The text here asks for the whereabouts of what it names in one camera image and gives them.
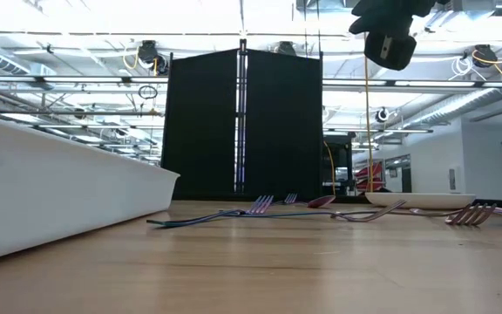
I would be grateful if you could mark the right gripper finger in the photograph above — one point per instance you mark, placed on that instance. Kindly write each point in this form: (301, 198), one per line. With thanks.
(381, 8)
(377, 26)

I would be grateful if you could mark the iridescent rainbow fork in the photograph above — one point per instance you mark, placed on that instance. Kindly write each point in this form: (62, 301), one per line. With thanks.
(291, 199)
(450, 221)
(386, 208)
(164, 223)

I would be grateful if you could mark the white cutlery tray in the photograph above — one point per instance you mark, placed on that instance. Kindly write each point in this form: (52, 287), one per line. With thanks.
(59, 196)

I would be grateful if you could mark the black equipment cart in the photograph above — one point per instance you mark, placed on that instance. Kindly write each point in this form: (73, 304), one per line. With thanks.
(342, 165)

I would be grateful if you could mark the red background object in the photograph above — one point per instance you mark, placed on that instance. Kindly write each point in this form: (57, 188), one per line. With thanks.
(371, 174)

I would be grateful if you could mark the white round plate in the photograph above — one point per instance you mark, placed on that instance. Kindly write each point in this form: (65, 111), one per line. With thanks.
(421, 200)

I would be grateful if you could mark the black folding screen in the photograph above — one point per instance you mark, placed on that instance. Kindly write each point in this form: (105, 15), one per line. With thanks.
(198, 131)

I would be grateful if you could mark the grey wall panel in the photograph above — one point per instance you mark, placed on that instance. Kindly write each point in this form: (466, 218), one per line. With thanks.
(452, 179)

